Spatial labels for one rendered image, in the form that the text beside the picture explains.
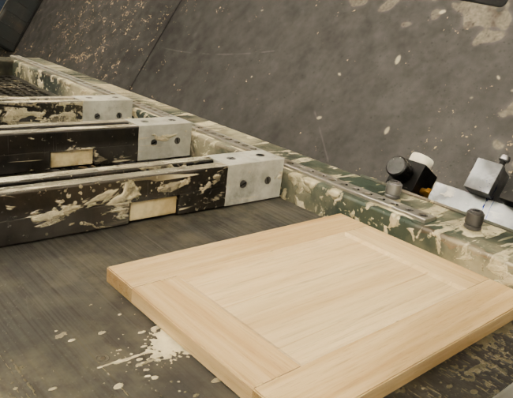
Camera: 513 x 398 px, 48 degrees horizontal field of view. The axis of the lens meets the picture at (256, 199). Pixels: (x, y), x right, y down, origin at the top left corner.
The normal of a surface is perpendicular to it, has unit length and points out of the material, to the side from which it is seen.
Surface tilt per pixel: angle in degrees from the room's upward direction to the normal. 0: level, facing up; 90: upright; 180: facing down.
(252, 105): 0
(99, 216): 90
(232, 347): 59
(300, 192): 31
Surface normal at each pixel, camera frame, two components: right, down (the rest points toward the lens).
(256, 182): 0.65, 0.32
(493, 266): -0.75, 0.14
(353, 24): -0.58, -0.36
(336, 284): 0.11, -0.94
